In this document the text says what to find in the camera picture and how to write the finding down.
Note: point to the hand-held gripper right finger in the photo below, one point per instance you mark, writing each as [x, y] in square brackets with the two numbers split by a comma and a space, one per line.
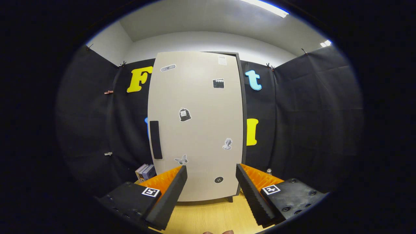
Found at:
[252, 198]

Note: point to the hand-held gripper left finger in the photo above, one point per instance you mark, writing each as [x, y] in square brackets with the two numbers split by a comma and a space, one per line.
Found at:
[169, 198]

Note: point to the dark grey shoe cabinet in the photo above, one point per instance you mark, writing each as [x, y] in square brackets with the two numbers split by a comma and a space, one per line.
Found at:
[244, 123]

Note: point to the blue cover book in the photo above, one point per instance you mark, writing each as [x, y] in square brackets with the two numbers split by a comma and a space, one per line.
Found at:
[150, 171]

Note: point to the black backdrop cloth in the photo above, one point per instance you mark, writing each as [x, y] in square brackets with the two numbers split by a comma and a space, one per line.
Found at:
[308, 113]

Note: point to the small bright ceiling light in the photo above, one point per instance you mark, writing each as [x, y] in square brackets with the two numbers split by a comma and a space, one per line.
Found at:
[326, 43]

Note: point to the long ceiling light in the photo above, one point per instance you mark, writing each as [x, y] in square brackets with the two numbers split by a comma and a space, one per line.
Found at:
[268, 8]

